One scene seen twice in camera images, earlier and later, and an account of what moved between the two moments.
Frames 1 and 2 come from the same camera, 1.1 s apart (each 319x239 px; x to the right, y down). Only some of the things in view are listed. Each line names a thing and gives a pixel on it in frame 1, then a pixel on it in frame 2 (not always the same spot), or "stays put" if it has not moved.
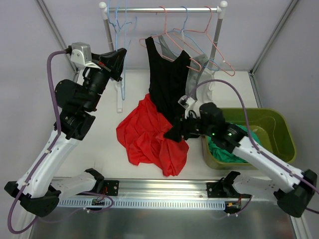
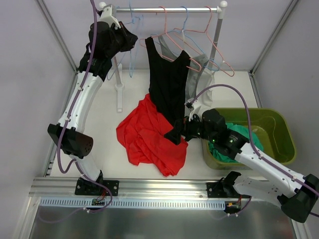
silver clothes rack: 104,9 stays put
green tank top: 221,154 stays put
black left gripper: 107,67 to 127,38
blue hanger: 123,80 to 131,73
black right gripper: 184,127 stays put
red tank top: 143,132 stays put
